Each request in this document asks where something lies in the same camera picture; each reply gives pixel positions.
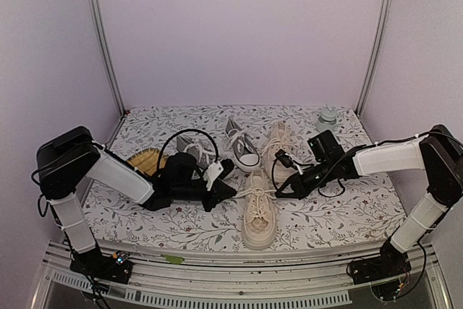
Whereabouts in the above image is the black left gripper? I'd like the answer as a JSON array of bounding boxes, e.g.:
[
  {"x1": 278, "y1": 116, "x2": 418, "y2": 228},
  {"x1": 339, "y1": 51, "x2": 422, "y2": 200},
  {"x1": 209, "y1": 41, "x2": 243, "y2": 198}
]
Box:
[{"x1": 172, "y1": 180, "x2": 237, "y2": 213}]

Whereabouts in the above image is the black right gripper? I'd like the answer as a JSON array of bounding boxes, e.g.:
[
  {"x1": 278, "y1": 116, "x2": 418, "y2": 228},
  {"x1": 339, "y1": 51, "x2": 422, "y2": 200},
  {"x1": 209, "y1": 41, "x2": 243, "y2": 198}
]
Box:
[{"x1": 275, "y1": 159, "x2": 334, "y2": 200}]

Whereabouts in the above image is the grey sneaker with white laces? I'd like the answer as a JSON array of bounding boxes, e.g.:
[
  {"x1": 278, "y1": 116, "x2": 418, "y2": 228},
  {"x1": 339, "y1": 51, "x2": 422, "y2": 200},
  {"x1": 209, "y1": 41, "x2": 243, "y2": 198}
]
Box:
[{"x1": 177, "y1": 135, "x2": 218, "y2": 169}]

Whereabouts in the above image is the beige sneaker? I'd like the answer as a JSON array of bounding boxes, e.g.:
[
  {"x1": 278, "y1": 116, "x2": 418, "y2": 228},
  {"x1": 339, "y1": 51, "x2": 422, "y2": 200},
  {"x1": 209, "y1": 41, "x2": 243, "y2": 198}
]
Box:
[
  {"x1": 262, "y1": 122, "x2": 297, "y2": 183},
  {"x1": 236, "y1": 169, "x2": 277, "y2": 250}
]

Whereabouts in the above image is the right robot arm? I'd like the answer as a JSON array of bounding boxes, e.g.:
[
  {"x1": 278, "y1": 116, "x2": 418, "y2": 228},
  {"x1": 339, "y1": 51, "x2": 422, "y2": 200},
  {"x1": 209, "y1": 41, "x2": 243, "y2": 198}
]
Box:
[{"x1": 276, "y1": 124, "x2": 462, "y2": 277}]

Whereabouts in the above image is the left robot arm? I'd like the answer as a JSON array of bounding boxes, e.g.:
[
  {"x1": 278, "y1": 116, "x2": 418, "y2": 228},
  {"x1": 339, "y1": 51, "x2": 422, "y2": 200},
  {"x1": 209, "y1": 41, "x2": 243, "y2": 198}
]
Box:
[{"x1": 31, "y1": 126, "x2": 237, "y2": 276}]

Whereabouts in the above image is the floral patterned table mat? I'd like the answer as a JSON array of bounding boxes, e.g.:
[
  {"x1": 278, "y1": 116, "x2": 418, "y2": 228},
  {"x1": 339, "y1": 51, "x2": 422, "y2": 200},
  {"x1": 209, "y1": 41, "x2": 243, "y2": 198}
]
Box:
[{"x1": 83, "y1": 106, "x2": 405, "y2": 252}]

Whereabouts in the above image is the yellow bamboo fan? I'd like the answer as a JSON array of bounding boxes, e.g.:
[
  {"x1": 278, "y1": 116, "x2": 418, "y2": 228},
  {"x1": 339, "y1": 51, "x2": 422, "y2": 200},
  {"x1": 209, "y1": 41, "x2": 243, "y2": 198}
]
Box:
[{"x1": 127, "y1": 148, "x2": 168, "y2": 177}]

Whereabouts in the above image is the green tape piece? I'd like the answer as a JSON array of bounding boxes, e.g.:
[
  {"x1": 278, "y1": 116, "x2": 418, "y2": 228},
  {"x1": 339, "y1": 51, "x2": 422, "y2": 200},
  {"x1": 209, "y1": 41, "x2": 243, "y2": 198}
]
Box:
[{"x1": 162, "y1": 255, "x2": 184, "y2": 265}]

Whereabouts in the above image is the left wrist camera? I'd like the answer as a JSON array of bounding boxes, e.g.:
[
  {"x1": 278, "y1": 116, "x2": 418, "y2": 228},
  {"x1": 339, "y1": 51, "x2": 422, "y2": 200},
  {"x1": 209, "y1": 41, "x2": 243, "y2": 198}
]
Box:
[{"x1": 203, "y1": 158, "x2": 234, "y2": 192}]

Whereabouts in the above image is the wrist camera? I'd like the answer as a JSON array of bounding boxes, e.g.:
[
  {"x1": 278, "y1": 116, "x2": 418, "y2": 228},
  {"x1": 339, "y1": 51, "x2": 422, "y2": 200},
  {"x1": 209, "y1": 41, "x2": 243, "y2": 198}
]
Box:
[
  {"x1": 203, "y1": 158, "x2": 234, "y2": 192},
  {"x1": 275, "y1": 149, "x2": 303, "y2": 174}
]

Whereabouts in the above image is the black left camera cable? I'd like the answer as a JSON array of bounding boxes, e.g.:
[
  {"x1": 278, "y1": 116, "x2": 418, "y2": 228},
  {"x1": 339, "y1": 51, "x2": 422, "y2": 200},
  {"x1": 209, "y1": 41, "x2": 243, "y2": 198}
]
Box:
[{"x1": 157, "y1": 128, "x2": 220, "y2": 176}]

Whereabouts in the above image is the black camera cable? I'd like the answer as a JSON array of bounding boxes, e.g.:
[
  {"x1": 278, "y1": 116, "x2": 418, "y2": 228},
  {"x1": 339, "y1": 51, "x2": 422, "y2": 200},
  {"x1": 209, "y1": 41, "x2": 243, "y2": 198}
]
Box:
[
  {"x1": 157, "y1": 128, "x2": 220, "y2": 176},
  {"x1": 271, "y1": 156, "x2": 362, "y2": 198}
]

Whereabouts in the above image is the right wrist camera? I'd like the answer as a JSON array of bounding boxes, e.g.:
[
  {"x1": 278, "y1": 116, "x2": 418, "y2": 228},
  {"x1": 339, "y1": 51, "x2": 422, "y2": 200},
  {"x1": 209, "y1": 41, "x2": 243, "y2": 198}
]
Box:
[{"x1": 275, "y1": 149, "x2": 303, "y2": 174}]

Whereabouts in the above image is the black right camera cable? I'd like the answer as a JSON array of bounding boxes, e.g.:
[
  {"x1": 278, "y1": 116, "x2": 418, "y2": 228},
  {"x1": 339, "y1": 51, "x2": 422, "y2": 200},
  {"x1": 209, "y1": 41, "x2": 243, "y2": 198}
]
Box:
[{"x1": 271, "y1": 156, "x2": 362, "y2": 198}]

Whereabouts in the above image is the aluminium front rail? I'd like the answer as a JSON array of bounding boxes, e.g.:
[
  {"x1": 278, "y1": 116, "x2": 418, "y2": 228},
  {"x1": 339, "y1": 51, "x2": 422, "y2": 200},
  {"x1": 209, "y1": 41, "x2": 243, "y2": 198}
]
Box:
[{"x1": 30, "y1": 240, "x2": 453, "y2": 309}]

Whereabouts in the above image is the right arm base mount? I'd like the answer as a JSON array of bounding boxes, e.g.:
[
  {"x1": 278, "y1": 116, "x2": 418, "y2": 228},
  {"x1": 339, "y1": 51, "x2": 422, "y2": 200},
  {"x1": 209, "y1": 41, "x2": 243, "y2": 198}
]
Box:
[{"x1": 346, "y1": 238, "x2": 412, "y2": 284}]

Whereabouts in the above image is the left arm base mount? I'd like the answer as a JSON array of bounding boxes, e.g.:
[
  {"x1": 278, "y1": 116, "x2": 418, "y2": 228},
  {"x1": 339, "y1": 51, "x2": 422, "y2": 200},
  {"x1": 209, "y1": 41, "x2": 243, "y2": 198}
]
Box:
[{"x1": 69, "y1": 246, "x2": 133, "y2": 284}]

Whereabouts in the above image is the right aluminium frame post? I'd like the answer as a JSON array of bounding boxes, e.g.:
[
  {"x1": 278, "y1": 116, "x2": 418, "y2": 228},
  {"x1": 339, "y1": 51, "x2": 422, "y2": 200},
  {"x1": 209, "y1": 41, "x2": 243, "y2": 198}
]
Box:
[{"x1": 355, "y1": 0, "x2": 393, "y2": 119}]

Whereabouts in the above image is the aluminium frame post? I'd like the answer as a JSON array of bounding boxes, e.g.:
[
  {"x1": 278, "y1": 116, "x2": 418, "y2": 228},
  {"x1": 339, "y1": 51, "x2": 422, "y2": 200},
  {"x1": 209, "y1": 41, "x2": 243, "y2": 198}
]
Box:
[
  {"x1": 88, "y1": 0, "x2": 126, "y2": 116},
  {"x1": 355, "y1": 0, "x2": 393, "y2": 119}
]

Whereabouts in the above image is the left aluminium frame post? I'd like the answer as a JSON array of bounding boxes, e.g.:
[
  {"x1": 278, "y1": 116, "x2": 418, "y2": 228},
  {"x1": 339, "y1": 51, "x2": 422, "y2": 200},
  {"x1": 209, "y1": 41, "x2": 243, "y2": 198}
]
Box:
[{"x1": 88, "y1": 0, "x2": 126, "y2": 116}]

